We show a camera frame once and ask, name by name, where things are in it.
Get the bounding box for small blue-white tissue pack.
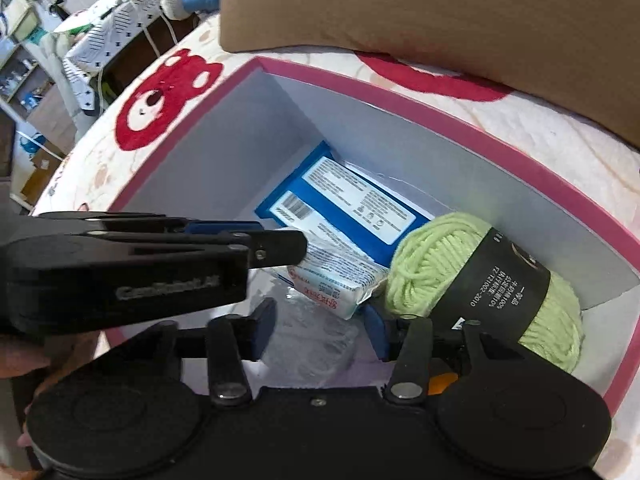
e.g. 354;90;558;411
270;233;388;320

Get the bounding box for purple plush toy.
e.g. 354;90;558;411
321;354;394;389

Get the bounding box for person's left hand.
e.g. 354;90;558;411
1;332;100;463

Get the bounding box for orange makeup sponge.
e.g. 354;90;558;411
427;372;459;396

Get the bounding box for blue snack packet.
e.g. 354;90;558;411
255;142;433;266

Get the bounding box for pink cardboard box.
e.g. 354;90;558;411
113;58;639;414

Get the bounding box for clear plastic cotton pack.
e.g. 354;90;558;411
247;282;360;388

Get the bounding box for green yarn ball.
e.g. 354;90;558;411
385;212;584;373

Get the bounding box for cream bear-print blanket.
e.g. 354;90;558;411
35;16;639;479

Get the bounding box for white shelf cabinet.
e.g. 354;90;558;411
0;0;76;156

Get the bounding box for patterned-cloth side table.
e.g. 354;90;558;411
62;0;178;117

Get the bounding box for brown cloud pillow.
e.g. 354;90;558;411
220;0;639;143

